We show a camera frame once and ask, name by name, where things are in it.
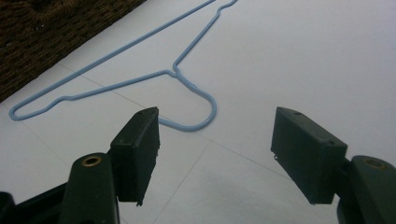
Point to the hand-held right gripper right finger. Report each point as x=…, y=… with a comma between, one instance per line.
x=308, y=155

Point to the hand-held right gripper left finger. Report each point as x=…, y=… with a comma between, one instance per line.
x=137, y=155

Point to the brown woven basket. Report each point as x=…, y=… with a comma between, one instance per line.
x=46, y=34

